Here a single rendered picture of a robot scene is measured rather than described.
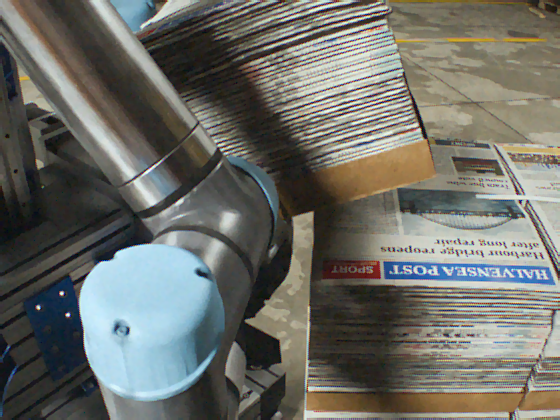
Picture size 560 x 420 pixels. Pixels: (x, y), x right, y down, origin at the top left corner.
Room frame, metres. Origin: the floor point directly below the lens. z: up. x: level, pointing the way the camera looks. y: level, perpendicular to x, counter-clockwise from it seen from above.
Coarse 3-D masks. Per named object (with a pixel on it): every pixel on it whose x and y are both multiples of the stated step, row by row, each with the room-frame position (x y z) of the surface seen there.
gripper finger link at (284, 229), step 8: (280, 216) 0.47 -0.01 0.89; (280, 224) 0.47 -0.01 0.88; (288, 224) 0.48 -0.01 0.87; (280, 232) 0.46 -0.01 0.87; (288, 232) 0.46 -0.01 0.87; (272, 240) 0.45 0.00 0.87; (280, 240) 0.45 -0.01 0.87; (272, 248) 0.44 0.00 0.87; (264, 256) 0.43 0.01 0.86; (272, 256) 0.43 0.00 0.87; (264, 264) 0.42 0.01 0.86
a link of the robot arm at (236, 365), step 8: (232, 344) 0.30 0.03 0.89; (232, 352) 0.29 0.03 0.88; (240, 352) 0.30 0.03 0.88; (232, 360) 0.28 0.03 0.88; (240, 360) 0.29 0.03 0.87; (232, 368) 0.27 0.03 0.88; (240, 368) 0.28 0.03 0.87; (232, 376) 0.27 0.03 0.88; (240, 376) 0.28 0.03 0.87; (240, 384) 0.27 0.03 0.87; (240, 392) 0.27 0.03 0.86; (240, 400) 0.27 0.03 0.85
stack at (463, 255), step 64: (384, 192) 0.62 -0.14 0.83; (448, 192) 0.62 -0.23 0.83; (512, 192) 0.62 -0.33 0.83; (320, 256) 0.48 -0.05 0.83; (384, 256) 0.48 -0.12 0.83; (448, 256) 0.48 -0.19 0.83; (512, 256) 0.48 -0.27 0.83; (320, 320) 0.44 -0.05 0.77; (384, 320) 0.43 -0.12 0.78; (448, 320) 0.43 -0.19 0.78; (512, 320) 0.42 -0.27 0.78; (320, 384) 0.44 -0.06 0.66; (384, 384) 0.44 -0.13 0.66; (448, 384) 0.43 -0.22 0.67; (512, 384) 0.42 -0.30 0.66
